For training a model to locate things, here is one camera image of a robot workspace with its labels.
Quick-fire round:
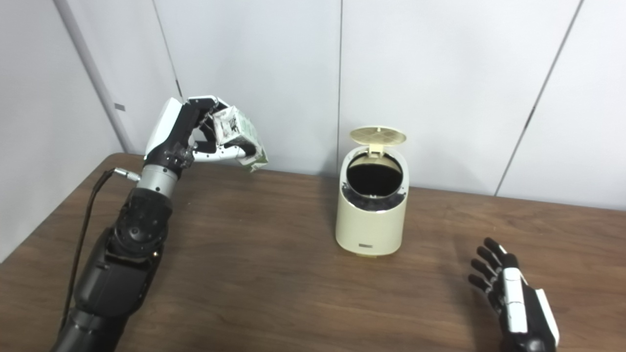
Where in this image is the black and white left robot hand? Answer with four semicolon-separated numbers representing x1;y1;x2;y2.
143;95;247;172

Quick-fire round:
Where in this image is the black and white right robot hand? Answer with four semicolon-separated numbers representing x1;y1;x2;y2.
468;238;560;352

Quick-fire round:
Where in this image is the white and green milk carton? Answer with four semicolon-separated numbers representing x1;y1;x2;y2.
211;106;269;173

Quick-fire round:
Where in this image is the cream-colored cylindrical bin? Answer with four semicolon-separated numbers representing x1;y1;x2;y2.
335;144;408;258

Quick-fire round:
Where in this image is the cream round bin lid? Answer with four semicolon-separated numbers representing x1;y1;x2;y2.
350;127;407;157

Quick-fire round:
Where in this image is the white wall corner post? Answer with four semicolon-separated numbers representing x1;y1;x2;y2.
53;0;135;154

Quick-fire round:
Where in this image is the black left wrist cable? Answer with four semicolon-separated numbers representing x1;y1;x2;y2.
61;168;142;328

